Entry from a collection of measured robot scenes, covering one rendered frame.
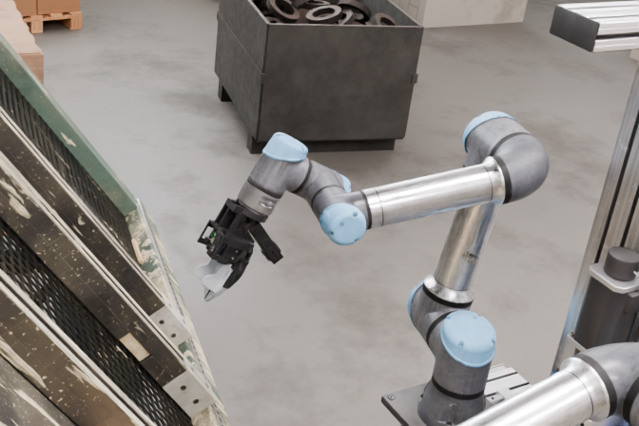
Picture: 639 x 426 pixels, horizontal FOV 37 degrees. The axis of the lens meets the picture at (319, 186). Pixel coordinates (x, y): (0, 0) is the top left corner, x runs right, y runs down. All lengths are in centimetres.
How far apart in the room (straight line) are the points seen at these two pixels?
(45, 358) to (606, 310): 97
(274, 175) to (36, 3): 577
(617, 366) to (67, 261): 109
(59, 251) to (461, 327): 83
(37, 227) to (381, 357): 237
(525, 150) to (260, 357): 229
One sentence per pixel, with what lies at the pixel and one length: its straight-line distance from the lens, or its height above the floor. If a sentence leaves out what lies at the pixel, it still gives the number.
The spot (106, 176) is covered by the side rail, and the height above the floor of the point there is 103.
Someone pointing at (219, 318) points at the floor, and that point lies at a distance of 416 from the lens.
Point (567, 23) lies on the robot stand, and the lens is 146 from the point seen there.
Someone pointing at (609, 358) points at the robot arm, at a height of 162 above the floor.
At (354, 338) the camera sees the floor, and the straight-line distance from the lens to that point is 414.
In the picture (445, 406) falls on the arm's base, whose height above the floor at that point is 110.
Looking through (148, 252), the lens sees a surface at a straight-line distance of 285.
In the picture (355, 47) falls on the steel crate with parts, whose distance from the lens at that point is 545.
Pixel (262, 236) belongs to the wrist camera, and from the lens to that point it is 187.
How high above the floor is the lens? 237
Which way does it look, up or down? 26 degrees down
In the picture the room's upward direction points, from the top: 8 degrees clockwise
